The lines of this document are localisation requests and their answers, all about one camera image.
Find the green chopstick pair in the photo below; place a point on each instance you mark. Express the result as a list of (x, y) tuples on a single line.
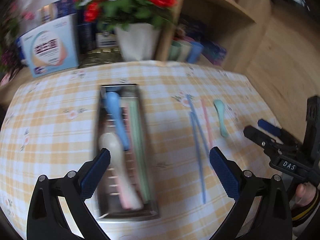
[(138, 148)]

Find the pink blossom plant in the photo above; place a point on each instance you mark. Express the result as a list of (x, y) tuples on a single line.
[(11, 18)]

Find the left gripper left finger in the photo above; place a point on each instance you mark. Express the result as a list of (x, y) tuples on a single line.
[(46, 219)]

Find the beige plastic cup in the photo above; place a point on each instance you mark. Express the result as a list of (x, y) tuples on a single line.
[(184, 51)]

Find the person's right hand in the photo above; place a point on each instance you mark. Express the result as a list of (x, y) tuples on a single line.
[(304, 194)]

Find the white sleeve with stripes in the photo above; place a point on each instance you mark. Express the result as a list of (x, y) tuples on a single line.
[(302, 215)]

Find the yellow checked tablecloth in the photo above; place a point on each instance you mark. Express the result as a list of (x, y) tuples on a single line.
[(49, 129)]

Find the purple box on shelf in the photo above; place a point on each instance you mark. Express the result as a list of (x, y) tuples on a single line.
[(214, 53)]

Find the light blue probiotic box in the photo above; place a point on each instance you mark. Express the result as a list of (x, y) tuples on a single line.
[(51, 47)]

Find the wooden shelf unit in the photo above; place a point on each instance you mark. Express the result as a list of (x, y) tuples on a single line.
[(274, 45)]

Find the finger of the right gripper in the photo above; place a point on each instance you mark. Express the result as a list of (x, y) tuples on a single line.
[(267, 143), (270, 128)]

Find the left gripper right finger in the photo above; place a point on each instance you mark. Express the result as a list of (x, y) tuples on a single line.
[(272, 219)]

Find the dark blue box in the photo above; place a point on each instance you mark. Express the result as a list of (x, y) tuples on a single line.
[(86, 33)]

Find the mint green plastic spoon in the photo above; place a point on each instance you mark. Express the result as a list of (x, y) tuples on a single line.
[(220, 108)]

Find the white flower pot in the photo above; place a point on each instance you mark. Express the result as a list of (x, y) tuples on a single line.
[(138, 42)]

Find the blue plastic spoon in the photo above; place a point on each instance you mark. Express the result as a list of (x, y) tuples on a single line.
[(113, 108)]

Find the blue chopstick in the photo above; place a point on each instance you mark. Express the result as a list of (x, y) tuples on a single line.
[(197, 148), (207, 151)]

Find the stainless steel utensil tray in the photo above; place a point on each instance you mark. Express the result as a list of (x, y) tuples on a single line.
[(107, 193)]

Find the red rose bouquet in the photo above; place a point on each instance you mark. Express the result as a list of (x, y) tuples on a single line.
[(108, 14)]

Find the blue plastic cup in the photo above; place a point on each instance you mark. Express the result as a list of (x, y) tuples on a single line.
[(196, 50)]

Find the beige plastic spoon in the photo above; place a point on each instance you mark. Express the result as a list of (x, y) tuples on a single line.
[(111, 142)]

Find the pink chopstick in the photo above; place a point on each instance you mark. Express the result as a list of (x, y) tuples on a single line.
[(209, 131), (124, 182)]

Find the gold round tin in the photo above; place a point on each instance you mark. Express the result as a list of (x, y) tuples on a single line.
[(100, 56)]

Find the pink chopstick in tray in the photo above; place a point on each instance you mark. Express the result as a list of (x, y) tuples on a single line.
[(124, 182)]

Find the green plastic cup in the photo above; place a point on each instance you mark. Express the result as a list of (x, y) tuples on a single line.
[(174, 51)]

